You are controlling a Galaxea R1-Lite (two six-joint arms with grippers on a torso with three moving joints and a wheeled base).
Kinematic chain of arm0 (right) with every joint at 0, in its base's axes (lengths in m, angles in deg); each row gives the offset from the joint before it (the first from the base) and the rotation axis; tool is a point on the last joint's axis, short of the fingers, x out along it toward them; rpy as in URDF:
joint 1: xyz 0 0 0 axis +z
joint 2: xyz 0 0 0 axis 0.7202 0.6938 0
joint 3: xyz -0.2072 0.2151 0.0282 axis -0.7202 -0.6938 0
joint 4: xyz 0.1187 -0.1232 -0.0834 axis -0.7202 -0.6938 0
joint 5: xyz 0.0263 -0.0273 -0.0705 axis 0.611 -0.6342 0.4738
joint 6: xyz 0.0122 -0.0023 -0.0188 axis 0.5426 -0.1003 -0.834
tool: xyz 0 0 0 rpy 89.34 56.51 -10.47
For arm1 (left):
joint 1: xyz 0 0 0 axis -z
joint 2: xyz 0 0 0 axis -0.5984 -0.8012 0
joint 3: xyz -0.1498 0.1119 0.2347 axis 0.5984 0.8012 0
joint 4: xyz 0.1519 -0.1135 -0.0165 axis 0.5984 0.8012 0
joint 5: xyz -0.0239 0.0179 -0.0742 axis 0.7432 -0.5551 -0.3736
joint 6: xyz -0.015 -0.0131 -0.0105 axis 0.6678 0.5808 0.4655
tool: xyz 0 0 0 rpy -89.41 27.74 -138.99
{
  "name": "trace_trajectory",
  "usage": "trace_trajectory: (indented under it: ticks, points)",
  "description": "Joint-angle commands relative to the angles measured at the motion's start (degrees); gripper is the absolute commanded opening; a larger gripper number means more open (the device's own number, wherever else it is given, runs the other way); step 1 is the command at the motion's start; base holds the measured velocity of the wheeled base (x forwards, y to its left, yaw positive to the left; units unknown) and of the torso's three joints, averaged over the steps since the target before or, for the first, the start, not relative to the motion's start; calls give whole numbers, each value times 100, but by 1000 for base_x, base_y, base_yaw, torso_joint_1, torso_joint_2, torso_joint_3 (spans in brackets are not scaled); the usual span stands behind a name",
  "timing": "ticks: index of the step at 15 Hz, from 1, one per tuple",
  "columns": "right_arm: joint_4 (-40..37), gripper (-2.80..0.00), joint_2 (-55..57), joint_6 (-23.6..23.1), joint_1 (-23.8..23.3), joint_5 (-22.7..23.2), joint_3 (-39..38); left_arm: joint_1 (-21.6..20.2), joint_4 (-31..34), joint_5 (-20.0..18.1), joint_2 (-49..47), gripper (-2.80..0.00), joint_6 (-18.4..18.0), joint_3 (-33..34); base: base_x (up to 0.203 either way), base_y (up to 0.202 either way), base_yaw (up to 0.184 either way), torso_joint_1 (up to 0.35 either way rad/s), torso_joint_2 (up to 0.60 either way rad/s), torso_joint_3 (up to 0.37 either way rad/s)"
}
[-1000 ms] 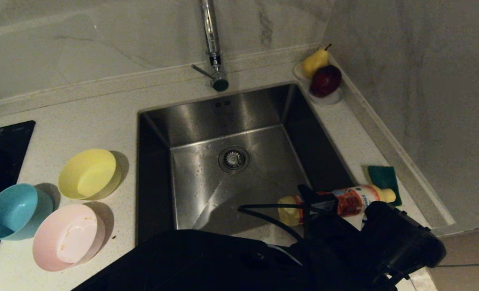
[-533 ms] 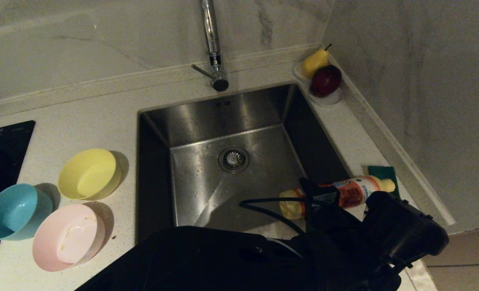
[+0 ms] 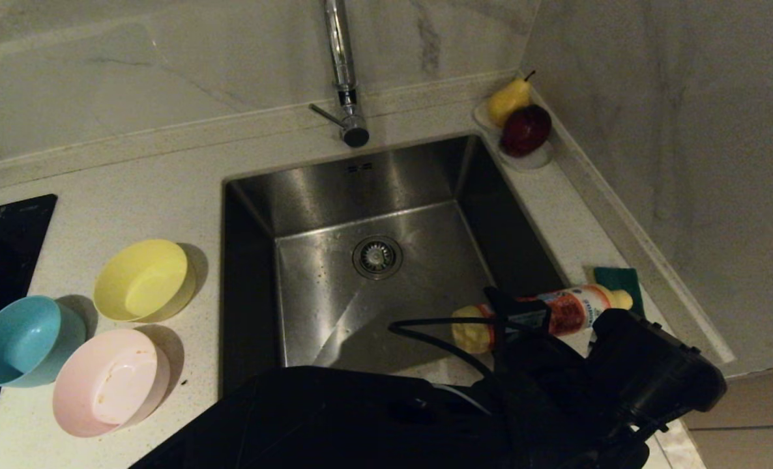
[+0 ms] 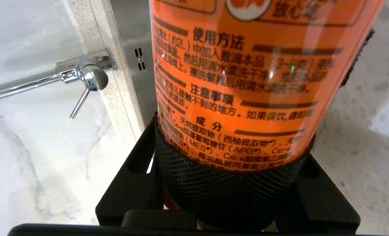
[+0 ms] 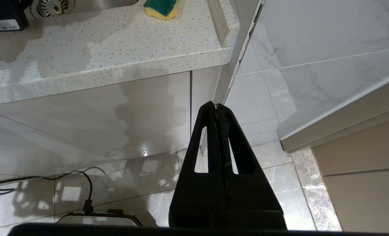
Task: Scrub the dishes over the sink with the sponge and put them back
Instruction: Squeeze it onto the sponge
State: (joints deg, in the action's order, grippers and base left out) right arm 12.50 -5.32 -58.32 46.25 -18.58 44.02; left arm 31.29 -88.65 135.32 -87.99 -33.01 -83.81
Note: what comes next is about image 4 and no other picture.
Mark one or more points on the stainless steel sink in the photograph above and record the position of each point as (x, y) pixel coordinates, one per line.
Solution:
(133, 32)

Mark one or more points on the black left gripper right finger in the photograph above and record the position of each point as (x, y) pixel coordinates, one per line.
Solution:
(325, 203)

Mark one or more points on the orange dish soap bottle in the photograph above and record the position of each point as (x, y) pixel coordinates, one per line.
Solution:
(247, 82)

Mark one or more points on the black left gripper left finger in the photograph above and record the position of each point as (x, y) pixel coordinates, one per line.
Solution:
(129, 190)

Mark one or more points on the chrome faucet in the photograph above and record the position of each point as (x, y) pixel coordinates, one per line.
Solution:
(89, 70)

